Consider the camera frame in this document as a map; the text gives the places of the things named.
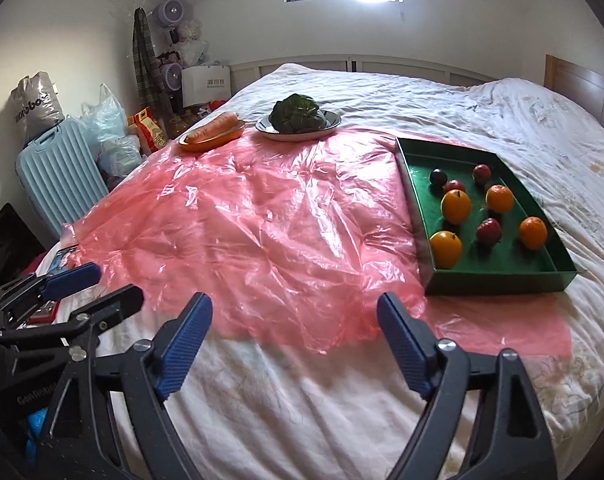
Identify red apple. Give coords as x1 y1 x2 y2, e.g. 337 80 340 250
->
475 218 502 247
472 164 492 185

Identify large orange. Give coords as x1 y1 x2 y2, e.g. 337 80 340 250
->
518 217 548 250
441 190 472 226

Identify small back orange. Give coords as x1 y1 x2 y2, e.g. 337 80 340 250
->
485 184 514 214

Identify large front orange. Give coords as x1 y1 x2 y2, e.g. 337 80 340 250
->
441 190 472 226

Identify small red fruit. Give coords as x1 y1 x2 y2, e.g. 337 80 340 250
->
444 179 466 193

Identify dark purple plum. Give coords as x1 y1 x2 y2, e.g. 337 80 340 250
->
429 168 448 188

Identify blue gloved left hand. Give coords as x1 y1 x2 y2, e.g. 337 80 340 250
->
25 408 48 468

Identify black laptop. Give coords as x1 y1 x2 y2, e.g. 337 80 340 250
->
0 203 45 285

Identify smartphone with lit screen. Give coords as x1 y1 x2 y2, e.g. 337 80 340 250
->
28 242 81 325

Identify light blue suitcase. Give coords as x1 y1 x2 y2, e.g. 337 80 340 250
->
16 118 108 236

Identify clear blue plastic bags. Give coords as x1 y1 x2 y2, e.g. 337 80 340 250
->
80 84 142 179

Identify pink plastic sheet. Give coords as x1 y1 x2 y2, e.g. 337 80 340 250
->
61 129 572 358

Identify grey printed sack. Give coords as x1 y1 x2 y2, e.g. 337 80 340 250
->
9 72 64 146

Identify green cardboard tray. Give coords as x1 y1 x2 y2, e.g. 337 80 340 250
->
396 139 577 296

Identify orange plate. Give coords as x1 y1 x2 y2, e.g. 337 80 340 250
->
177 122 245 153

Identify yellow red rice bag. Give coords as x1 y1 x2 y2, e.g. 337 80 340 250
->
127 107 168 155

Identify yellow oil bottle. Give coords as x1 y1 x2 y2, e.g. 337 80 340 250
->
167 115 188 139

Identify plaid hanging scarf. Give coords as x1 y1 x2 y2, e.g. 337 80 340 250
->
133 6 174 122

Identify large carrot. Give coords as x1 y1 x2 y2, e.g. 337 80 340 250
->
185 112 241 144

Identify white dark-rimmed plate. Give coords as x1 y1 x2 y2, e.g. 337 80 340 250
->
255 110 342 143

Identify lower purple fan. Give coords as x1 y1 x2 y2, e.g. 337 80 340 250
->
161 62 183 92

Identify purple fan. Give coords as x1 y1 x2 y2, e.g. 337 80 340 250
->
161 62 183 92
153 0 185 27

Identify white cardboard box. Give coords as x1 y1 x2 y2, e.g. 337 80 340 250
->
181 65 231 106

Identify green leafy vegetable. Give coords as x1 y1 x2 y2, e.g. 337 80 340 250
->
269 93 325 131

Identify upper purple fan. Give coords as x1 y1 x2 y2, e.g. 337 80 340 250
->
153 0 185 27

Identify wooden headboard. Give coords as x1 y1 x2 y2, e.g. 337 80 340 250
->
544 54 604 128

